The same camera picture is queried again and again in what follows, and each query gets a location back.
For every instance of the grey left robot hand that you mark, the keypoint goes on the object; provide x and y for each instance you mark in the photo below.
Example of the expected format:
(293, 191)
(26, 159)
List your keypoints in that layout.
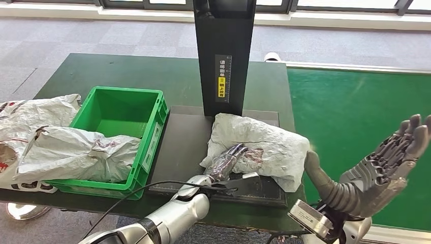
(224, 165)

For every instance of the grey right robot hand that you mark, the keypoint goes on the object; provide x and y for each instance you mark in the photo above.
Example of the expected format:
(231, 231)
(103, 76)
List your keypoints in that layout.
(370, 188)

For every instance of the grey poly parcel brown stain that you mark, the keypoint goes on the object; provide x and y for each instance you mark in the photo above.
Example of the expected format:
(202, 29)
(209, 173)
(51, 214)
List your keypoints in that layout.
(269, 144)

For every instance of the grey poly parcel red stain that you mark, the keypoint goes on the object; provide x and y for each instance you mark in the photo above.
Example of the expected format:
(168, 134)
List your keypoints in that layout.
(67, 155)

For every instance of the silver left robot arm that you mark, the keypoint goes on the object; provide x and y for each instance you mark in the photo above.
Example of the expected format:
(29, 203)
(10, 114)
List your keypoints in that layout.
(175, 215)

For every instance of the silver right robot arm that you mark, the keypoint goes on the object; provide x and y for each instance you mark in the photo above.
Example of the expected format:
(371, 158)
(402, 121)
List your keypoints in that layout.
(353, 230)

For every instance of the black inbound scanner machine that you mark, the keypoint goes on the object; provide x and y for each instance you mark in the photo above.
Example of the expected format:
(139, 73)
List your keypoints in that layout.
(182, 141)

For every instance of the green conveyor belt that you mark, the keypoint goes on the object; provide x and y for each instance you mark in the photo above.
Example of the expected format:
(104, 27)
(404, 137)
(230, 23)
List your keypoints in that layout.
(353, 107)

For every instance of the black yellow label sticker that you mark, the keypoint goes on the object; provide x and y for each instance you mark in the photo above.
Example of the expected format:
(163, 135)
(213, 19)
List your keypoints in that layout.
(223, 77)

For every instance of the green plastic crate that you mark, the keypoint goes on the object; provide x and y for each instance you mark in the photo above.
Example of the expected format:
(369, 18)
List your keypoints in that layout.
(118, 107)

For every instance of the dark green table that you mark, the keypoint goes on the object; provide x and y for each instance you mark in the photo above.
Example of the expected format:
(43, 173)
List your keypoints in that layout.
(101, 72)

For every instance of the chrome round stand base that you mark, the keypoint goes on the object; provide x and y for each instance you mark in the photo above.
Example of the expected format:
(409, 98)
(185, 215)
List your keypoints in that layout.
(23, 212)

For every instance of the white woven sack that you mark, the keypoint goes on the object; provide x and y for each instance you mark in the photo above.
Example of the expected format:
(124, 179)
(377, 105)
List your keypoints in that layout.
(20, 118)

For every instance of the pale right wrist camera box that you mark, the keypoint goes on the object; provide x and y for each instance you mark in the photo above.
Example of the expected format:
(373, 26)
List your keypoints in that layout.
(309, 219)

